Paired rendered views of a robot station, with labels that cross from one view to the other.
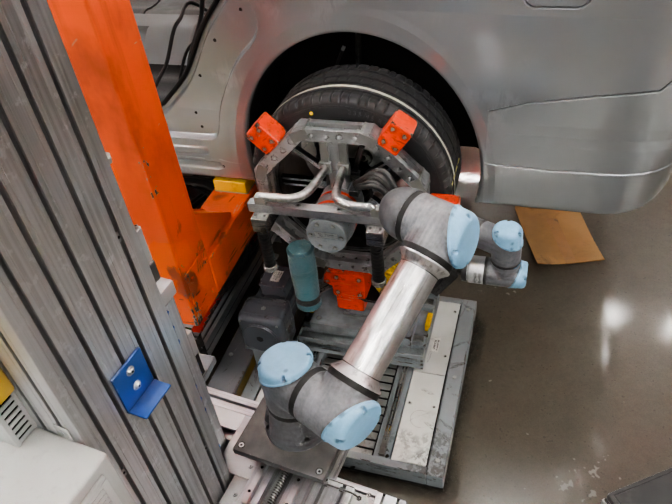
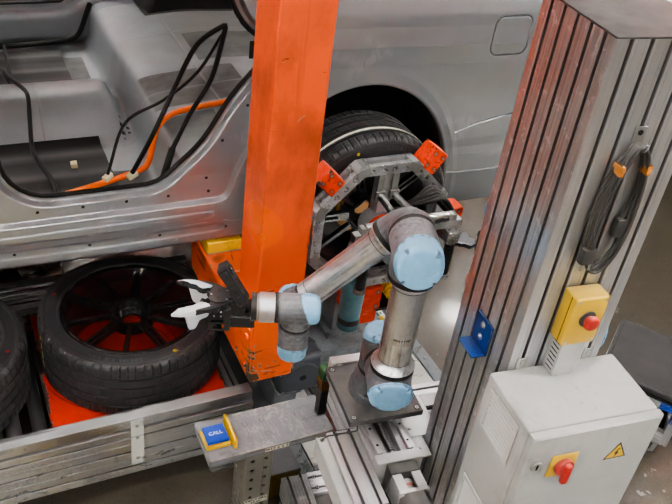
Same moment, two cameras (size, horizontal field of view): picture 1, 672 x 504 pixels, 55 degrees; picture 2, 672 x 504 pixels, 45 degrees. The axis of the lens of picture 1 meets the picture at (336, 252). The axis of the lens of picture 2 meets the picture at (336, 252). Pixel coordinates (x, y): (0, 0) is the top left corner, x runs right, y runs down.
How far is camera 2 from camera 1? 206 cm
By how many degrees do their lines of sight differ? 40
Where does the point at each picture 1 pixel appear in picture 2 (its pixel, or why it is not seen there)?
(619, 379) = not seen: hidden behind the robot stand
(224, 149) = (231, 208)
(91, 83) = (299, 152)
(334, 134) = (392, 166)
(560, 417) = not seen: hidden behind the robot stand
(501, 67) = (469, 98)
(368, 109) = (403, 143)
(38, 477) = (603, 377)
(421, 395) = (416, 379)
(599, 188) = not seen: hidden behind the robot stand
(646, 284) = (468, 252)
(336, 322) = (328, 347)
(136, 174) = (301, 229)
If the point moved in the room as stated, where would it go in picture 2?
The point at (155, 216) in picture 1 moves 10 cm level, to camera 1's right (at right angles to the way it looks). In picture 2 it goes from (301, 266) to (324, 255)
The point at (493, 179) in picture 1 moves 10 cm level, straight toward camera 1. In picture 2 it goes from (449, 183) to (464, 196)
